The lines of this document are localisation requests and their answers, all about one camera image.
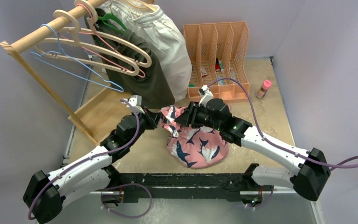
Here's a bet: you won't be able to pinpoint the base left purple cable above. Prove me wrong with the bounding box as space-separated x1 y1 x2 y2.
100 182 154 219

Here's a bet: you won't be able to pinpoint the beige hanger under white shorts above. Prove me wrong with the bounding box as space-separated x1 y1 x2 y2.
126 0 157 12

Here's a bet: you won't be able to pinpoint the pink patterned shorts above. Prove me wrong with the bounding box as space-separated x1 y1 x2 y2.
159 105 229 168

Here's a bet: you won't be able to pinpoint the light blue tube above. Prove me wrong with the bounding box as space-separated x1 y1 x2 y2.
217 75 225 85

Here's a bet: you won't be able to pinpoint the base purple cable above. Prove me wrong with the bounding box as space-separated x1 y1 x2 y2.
100 182 154 219
244 187 277 211

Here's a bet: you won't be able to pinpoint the base right purple cable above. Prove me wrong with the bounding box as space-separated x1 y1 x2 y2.
244 187 277 211

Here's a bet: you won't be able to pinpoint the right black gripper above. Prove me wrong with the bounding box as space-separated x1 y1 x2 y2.
175 103 222 132

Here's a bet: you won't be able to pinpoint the orange plastic file organizer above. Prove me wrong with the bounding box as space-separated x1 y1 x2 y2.
183 21 250 103

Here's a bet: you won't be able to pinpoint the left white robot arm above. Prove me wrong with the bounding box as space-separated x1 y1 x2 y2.
23 108 162 224

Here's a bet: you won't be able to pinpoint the front beige wooden hanger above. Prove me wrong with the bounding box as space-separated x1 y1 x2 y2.
34 10 140 76

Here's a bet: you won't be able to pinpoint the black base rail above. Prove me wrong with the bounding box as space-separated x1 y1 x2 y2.
106 173 272 203

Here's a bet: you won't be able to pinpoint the wooden clothes rack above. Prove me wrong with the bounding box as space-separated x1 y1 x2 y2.
0 0 155 146

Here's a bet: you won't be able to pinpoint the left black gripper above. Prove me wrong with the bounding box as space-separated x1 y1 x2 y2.
128 106 162 146

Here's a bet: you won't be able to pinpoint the red white tube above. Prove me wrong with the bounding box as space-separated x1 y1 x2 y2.
200 66 209 78

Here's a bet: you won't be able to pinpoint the white shorts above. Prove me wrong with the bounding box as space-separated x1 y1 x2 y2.
101 0 192 101

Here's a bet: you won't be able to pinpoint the red black marker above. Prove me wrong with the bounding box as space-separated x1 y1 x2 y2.
215 58 221 72

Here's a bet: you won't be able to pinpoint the dark green shorts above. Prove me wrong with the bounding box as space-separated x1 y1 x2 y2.
95 20 175 109

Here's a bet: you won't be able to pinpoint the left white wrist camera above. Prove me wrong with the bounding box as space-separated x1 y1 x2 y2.
120 95 144 113

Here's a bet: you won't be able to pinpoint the pink capped bottle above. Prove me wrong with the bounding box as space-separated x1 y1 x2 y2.
256 80 272 99

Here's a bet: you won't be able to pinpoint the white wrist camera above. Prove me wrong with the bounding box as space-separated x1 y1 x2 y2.
120 95 144 113
198 85 213 106

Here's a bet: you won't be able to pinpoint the beige wooden hanger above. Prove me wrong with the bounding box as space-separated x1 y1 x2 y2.
63 0 153 68
34 10 140 76

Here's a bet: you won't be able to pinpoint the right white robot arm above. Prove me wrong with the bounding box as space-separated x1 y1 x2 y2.
175 98 331 201

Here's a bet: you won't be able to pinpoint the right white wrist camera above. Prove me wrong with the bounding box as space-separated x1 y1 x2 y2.
198 85 213 106

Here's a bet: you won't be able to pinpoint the rear beige wooden hanger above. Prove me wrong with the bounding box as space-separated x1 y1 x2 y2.
63 0 153 68

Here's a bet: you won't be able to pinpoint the pink wire hanger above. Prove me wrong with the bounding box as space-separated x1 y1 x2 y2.
60 2 146 78

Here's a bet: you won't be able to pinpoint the green plastic hanger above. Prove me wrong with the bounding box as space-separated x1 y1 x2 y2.
97 12 127 34

